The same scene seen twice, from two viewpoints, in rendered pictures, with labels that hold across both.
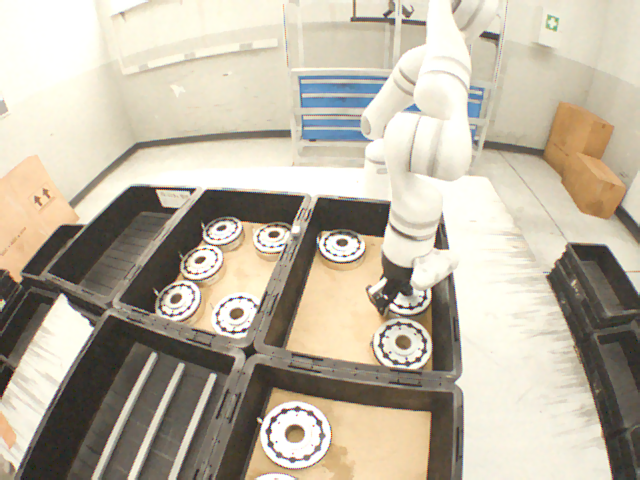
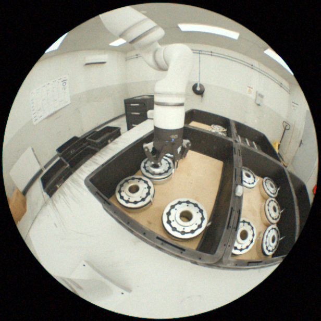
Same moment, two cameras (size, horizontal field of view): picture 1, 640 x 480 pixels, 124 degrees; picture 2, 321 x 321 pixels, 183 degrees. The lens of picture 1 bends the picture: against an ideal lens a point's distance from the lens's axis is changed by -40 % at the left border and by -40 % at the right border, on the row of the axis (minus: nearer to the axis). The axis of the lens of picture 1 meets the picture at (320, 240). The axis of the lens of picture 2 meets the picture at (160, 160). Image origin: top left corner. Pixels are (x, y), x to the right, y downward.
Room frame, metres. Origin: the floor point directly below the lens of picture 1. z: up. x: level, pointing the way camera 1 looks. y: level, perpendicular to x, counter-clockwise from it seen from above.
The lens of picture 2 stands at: (0.56, -0.08, 1.09)
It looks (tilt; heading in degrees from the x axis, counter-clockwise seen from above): 39 degrees down; 197
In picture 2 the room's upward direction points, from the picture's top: straight up
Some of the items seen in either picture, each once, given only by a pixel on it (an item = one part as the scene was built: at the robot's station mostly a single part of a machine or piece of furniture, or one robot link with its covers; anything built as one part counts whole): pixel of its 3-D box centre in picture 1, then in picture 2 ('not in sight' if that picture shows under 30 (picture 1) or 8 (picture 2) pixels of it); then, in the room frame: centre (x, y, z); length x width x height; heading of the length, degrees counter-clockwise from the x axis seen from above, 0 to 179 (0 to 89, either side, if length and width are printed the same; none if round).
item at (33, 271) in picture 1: (75, 277); not in sight; (0.80, 1.37, 0.37); 0.40 x 0.30 x 0.45; 172
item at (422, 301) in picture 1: (405, 292); (157, 165); (0.32, -0.16, 0.86); 0.10 x 0.10 x 0.01
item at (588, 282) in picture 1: (581, 306); (62, 187); (0.46, -1.21, 0.37); 0.40 x 0.30 x 0.45; 172
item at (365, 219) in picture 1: (367, 285); (180, 172); (0.33, -0.09, 0.87); 0.40 x 0.30 x 0.11; 166
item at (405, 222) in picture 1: (415, 174); (173, 73); (0.30, -0.12, 1.12); 0.09 x 0.07 x 0.15; 60
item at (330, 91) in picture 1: (343, 109); not in sight; (2.32, -0.25, 0.60); 0.72 x 0.03 x 0.56; 82
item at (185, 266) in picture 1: (201, 261); (273, 210); (0.42, 0.27, 0.86); 0.10 x 0.10 x 0.01
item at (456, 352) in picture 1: (370, 267); (182, 158); (0.33, -0.09, 0.92); 0.40 x 0.30 x 0.02; 166
